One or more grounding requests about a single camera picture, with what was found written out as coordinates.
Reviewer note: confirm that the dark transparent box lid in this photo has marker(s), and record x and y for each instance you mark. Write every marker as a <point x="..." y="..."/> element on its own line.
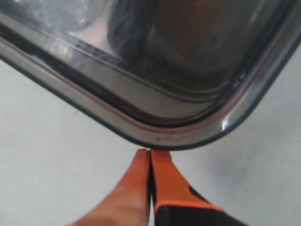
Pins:
<point x="164" y="63"/>

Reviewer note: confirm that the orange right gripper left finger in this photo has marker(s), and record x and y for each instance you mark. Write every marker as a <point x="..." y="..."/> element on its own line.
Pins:
<point x="128" y="204"/>

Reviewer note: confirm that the stainless steel lunch box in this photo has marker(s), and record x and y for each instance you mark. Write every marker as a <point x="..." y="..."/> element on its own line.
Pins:
<point x="82" y="94"/>

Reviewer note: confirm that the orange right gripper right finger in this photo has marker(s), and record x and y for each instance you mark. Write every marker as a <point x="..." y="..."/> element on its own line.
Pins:
<point x="177" y="203"/>

